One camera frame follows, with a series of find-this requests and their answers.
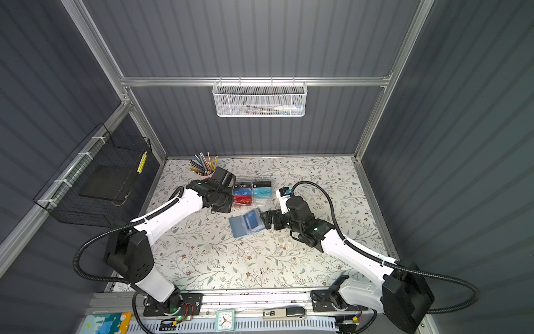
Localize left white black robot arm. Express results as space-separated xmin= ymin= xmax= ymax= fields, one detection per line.
xmin=104 ymin=167 xmax=236 ymax=315

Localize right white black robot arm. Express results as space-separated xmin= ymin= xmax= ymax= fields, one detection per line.
xmin=260 ymin=196 xmax=435 ymax=333

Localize blue VIP card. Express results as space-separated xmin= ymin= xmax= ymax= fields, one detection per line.
xmin=233 ymin=188 xmax=253 ymax=197

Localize black VIP card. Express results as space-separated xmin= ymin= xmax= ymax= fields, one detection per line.
xmin=234 ymin=182 xmax=253 ymax=189

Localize red VIP card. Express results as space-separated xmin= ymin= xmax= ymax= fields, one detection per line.
xmin=233 ymin=195 xmax=253 ymax=207

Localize black plain card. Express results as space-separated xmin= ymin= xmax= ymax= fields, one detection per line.
xmin=253 ymin=180 xmax=272 ymax=188

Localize teal VIP card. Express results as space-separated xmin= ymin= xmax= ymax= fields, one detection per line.
xmin=253 ymin=188 xmax=273 ymax=199

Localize coloured pencils bunch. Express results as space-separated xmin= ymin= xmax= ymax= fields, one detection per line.
xmin=189 ymin=153 xmax=218 ymax=176

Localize yellow tag on basket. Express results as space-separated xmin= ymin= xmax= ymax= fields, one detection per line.
xmin=136 ymin=151 xmax=147 ymax=174

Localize silver black label device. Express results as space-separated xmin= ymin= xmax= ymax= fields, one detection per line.
xmin=263 ymin=306 xmax=307 ymax=321

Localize pens in white basket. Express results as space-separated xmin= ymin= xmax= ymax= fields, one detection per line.
xmin=246 ymin=104 xmax=305 ymax=116

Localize black pad in basket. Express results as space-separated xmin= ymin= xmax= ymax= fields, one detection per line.
xmin=79 ymin=166 xmax=139 ymax=203

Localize small teal desk clock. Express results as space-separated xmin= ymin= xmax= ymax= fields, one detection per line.
xmin=215 ymin=310 xmax=236 ymax=333

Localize black remote device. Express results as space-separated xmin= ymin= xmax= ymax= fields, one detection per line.
xmin=384 ymin=304 xmax=416 ymax=317

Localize colourful booklet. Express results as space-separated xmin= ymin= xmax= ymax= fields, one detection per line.
xmin=79 ymin=313 xmax=132 ymax=334

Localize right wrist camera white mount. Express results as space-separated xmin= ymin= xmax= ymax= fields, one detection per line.
xmin=276 ymin=186 xmax=292 ymax=214

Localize right black corrugated cable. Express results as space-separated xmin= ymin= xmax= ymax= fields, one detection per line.
xmin=290 ymin=180 xmax=481 ymax=315

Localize white wire mesh basket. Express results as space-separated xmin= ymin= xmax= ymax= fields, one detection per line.
xmin=212 ymin=82 xmax=308 ymax=118

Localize black wire wall basket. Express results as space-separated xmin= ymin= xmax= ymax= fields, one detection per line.
xmin=33 ymin=125 xmax=159 ymax=228

